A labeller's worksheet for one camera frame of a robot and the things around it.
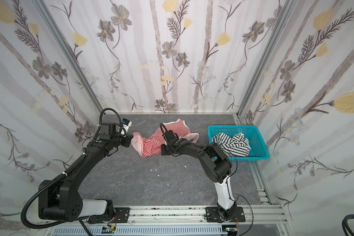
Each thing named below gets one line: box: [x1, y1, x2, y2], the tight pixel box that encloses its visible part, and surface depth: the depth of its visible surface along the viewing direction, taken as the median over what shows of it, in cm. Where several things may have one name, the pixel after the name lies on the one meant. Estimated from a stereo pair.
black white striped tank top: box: [211, 132, 252, 158], surface depth 100 cm
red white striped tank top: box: [130, 118, 200, 158], surface depth 95 cm
